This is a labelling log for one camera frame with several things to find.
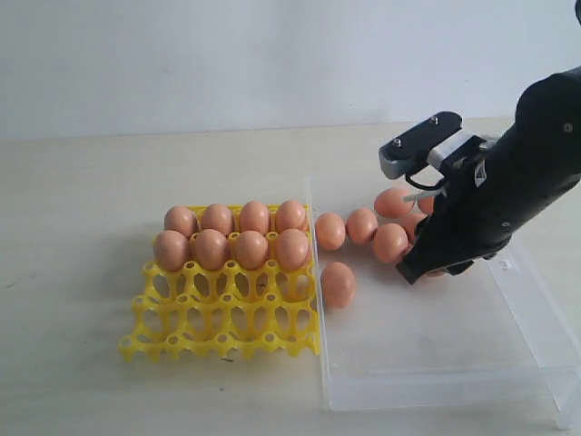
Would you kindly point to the brown egg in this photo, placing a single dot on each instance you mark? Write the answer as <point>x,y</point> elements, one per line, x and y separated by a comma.
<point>251,250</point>
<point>255,216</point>
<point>290,215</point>
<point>218,217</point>
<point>330,231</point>
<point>426,204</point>
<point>338,285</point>
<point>292,249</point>
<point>211,249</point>
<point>171,250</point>
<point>361,226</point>
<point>391,203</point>
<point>410,222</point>
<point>390,242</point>
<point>181,219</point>

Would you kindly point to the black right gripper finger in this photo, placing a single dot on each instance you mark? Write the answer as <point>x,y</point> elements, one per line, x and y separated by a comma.
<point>452,270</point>
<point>421,259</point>

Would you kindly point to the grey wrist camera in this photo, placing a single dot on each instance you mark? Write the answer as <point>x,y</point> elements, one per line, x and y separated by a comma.
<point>439,142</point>

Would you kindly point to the yellow plastic egg tray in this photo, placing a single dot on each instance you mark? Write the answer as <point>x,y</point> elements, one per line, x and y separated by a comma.
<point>228,310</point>

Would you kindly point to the clear plastic bin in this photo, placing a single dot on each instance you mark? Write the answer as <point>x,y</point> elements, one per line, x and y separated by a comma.
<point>493,334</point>

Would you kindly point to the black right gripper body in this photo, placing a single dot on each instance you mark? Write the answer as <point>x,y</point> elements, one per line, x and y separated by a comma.
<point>531,165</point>

